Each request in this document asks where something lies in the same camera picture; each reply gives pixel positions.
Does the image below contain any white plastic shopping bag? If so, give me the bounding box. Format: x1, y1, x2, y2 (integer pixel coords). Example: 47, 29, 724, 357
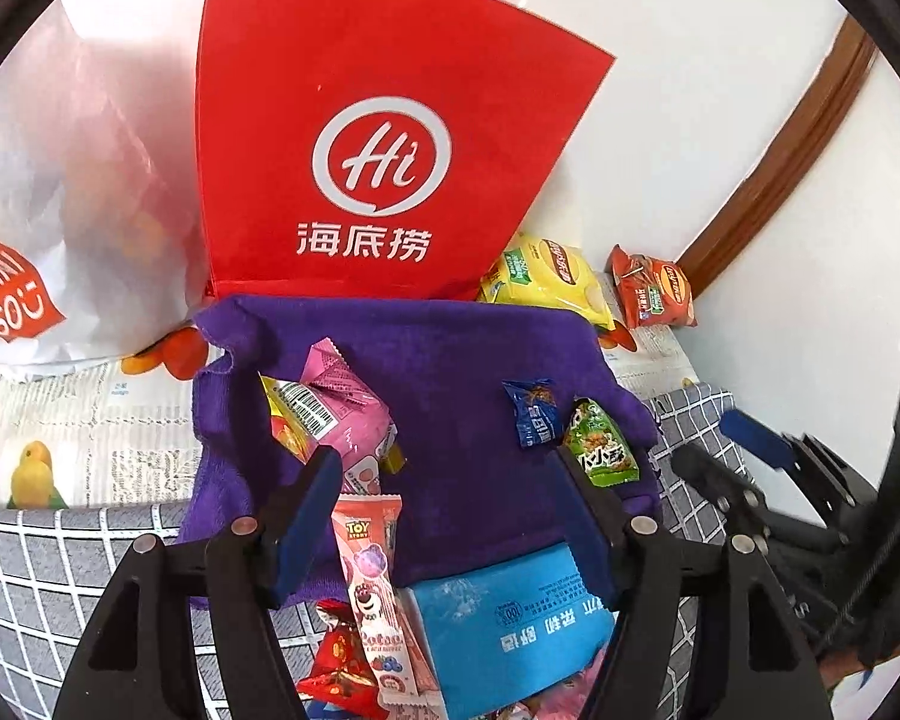
0, 0, 211, 383

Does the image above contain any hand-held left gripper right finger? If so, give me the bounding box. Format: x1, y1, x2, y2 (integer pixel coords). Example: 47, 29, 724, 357
557, 448, 833, 720

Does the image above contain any blue tissue pack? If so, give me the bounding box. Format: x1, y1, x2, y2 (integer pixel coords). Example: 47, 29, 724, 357
409, 540, 620, 720

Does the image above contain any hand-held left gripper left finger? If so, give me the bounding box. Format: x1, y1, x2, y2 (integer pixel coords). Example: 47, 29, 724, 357
52, 448, 344, 720

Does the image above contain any grey checkered cloth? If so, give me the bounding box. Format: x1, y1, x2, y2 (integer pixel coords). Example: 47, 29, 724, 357
0, 382, 751, 720

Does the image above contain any red paper bag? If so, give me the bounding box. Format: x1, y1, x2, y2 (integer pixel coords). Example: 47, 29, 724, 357
195, 0, 617, 302

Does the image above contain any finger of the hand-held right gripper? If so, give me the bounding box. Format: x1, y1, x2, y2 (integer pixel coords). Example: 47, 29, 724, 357
671, 441, 850, 550
718, 409, 880, 497

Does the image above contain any yellow triangular snack packet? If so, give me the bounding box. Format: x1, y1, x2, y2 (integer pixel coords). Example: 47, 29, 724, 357
259, 375, 320, 466

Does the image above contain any orange chips bag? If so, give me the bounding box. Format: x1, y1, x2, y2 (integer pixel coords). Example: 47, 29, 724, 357
607, 244, 698, 329

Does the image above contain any yellow chips bag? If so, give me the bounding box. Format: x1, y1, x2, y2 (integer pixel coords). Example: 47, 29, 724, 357
480, 232, 616, 331

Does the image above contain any red candy packet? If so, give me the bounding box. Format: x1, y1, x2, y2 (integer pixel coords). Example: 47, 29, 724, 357
296, 598, 380, 720

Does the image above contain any pink snack wrapper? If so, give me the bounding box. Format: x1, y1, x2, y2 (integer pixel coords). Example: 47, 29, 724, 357
487, 652, 616, 720

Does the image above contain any brown wooden door frame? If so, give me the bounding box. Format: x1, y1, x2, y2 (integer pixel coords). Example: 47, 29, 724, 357
679, 15, 882, 293

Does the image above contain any long pink cartoon snack packet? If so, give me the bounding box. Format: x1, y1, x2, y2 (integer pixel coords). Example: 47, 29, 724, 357
330, 493, 451, 720

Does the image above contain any green triangular snack packet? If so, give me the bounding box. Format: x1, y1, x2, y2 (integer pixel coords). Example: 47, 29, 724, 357
562, 397, 642, 487

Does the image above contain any purple towel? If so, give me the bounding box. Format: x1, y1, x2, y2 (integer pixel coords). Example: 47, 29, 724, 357
176, 294, 665, 608

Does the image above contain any small blue snack packet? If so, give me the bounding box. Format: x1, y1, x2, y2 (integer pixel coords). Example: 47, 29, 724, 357
502, 379, 560, 451

